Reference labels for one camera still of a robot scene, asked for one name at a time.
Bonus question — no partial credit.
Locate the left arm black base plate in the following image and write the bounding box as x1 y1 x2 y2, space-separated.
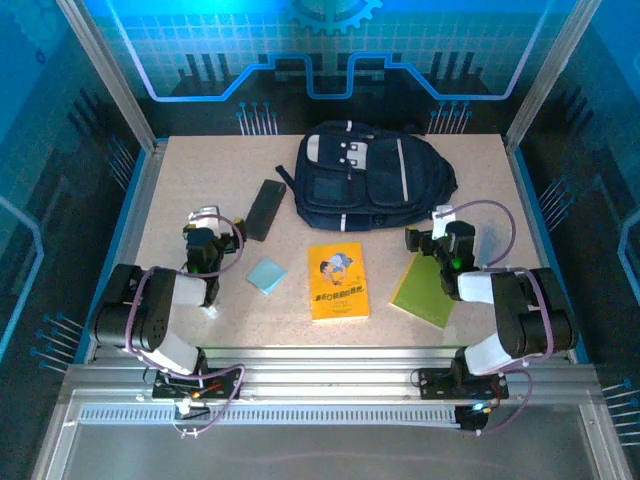
151 367 245 401

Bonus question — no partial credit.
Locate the aluminium frame post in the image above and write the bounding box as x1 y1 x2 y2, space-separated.
54 0 169 154
502 0 604 154

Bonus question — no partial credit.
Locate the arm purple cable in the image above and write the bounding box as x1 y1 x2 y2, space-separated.
447 199 557 437
124 213 247 439

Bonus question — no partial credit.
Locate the grey metal panel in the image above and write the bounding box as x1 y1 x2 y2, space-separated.
32 389 634 480

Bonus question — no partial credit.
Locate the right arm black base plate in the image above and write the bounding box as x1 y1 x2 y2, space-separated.
416 367 510 401

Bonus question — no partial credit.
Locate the black controller box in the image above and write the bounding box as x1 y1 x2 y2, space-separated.
455 403 490 435

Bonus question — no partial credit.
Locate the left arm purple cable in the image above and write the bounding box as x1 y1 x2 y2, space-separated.
124 213 247 439

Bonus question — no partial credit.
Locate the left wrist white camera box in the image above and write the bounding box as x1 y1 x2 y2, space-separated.
187 203 222 235

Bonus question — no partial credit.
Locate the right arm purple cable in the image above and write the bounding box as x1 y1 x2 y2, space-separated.
447 199 557 437

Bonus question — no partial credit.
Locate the slotted grey cable duct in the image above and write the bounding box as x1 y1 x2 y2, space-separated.
78 405 464 427

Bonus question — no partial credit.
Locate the green notebook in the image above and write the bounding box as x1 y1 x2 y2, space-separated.
389 252 457 330

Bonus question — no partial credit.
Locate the black pencil case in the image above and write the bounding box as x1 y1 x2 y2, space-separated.
243 178 288 243

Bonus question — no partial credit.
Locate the yellow book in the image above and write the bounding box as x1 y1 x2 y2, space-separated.
307 242 372 323

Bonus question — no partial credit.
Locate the aluminium frame beam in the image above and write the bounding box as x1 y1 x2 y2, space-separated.
59 344 609 401

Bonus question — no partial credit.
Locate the light blue sticky note pad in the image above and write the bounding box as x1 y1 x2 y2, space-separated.
245 257 289 297

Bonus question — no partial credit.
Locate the aluminium table side rail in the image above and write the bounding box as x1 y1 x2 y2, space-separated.
84 139 170 364
502 139 576 364

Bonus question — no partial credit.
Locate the clear plastic stationery pack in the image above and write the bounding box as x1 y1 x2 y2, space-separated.
474 224 506 269

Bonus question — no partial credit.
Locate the navy blue backpack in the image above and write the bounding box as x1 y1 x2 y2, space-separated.
274 119 459 234

